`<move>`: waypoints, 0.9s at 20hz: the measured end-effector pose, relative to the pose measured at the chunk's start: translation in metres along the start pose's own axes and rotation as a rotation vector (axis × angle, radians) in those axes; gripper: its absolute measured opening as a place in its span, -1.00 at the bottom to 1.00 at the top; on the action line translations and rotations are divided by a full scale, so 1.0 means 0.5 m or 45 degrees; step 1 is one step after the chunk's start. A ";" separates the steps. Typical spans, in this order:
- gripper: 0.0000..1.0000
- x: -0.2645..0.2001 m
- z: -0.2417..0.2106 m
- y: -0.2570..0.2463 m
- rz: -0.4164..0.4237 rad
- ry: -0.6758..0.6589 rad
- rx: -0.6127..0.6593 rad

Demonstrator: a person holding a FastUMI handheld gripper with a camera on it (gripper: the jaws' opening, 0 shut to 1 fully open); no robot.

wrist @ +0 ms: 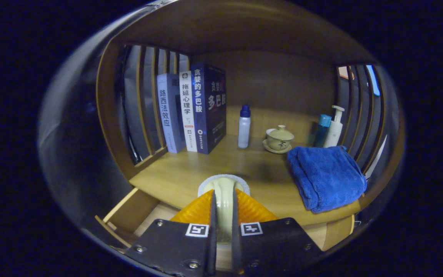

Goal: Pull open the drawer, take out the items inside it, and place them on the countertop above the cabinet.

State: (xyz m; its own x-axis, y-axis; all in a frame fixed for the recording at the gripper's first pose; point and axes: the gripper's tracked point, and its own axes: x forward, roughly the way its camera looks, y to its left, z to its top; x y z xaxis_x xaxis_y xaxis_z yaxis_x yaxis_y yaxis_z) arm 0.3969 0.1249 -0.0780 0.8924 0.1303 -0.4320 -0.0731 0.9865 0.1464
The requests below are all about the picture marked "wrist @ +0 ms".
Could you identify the wooden cabinet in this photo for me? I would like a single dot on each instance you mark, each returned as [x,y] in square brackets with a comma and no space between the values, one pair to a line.
[275,84]

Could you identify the cream brush white pad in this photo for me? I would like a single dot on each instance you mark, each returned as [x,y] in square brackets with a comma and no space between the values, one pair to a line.
[224,207]

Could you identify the white book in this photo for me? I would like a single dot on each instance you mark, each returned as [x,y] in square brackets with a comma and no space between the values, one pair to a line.
[188,115]

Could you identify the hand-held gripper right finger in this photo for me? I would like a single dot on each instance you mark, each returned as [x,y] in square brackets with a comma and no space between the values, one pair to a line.
[235,231]

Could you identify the teal bottle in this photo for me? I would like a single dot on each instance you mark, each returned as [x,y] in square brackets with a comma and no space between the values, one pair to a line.
[322,130]

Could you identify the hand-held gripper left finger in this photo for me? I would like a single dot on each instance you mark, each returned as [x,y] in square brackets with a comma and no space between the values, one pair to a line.
[213,231]

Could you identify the beige lidded teacup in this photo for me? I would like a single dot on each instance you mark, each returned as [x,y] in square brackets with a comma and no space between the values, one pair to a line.
[279,139]

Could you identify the wooden drawer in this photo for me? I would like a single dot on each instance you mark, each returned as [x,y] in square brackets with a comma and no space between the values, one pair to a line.
[129,209]

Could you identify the light blue book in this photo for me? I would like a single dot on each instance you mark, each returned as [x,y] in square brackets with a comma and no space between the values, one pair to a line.
[169,115]

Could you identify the white pump bottle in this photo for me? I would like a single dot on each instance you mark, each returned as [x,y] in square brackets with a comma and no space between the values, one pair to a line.
[335,130]

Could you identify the white bottle blue cap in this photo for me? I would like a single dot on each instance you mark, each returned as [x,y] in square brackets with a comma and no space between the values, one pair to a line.
[244,130]

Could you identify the blue folded towel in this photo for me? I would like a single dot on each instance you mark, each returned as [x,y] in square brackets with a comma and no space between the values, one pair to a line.
[325,177]

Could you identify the dark blue book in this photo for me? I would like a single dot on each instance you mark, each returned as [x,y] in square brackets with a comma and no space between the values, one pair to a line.
[210,111]

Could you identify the wooden countertop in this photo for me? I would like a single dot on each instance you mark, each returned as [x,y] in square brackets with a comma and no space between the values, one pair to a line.
[190,173]

